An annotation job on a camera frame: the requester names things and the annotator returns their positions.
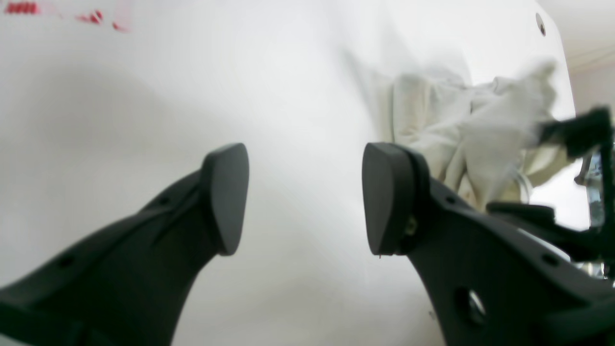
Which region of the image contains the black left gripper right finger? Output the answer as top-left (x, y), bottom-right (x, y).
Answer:
top-left (362, 143), bottom-right (614, 346)

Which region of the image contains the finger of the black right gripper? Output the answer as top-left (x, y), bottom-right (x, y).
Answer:
top-left (486, 202), bottom-right (615, 262)
top-left (538, 107), bottom-right (614, 159)

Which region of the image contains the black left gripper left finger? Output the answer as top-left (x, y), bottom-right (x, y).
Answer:
top-left (0, 144), bottom-right (249, 346)

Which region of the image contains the white T-shirt with yellow logo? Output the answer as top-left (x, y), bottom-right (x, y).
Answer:
top-left (371, 62), bottom-right (572, 212)

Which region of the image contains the red tape rectangle marking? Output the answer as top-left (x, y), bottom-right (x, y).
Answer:
top-left (1, 0), bottom-right (137, 33)

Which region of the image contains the left table cable grommet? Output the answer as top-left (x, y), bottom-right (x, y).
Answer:
top-left (535, 12), bottom-right (547, 37)

